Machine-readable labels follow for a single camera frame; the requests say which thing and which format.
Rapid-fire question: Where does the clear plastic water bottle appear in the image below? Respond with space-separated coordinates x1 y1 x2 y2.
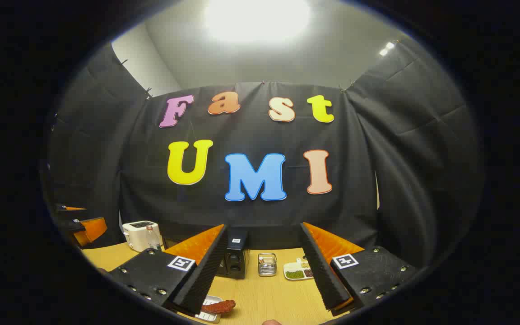
146 226 162 251

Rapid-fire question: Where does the white toaster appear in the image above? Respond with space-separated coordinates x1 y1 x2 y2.
122 221 162 252

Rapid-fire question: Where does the small white tray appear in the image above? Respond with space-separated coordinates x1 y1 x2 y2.
195 295 223 324

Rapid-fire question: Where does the white divided snack plate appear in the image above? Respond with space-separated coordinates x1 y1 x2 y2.
283 258 315 281

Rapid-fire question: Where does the black backdrop cloth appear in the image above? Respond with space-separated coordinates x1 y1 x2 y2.
46 38 484 271

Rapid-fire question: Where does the red grilled sausage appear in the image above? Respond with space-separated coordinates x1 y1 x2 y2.
201 299 237 315

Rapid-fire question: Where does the black electric oven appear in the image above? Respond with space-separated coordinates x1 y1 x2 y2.
163 223 251 280

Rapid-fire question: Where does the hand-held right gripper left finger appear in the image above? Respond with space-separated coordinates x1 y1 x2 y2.
106 223 229 316

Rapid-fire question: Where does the small metal wire basket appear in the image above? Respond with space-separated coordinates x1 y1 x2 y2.
258 253 278 277

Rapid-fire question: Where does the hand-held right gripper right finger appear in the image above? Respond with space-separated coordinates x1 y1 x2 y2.
299 222 418 312

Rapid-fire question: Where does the large ceiling light panel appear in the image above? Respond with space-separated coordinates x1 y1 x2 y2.
203 0 311 45

